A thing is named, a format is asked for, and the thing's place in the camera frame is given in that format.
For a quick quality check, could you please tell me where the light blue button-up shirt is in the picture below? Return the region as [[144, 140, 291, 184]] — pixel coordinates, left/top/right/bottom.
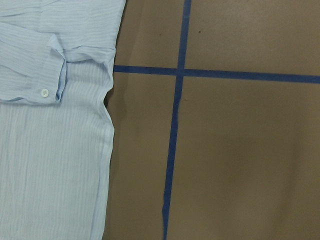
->
[[0, 0, 126, 240]]

